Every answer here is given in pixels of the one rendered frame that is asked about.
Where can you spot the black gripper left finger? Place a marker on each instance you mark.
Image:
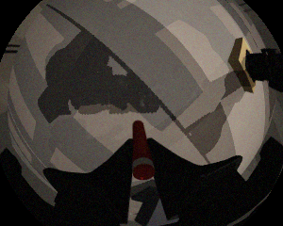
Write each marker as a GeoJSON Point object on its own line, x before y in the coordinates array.
{"type": "Point", "coordinates": [109, 184]}

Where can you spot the dark red peg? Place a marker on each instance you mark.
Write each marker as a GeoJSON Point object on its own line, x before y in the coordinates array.
{"type": "Point", "coordinates": [143, 167]}

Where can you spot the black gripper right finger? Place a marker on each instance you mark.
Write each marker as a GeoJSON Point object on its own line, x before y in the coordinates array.
{"type": "Point", "coordinates": [177, 179]}

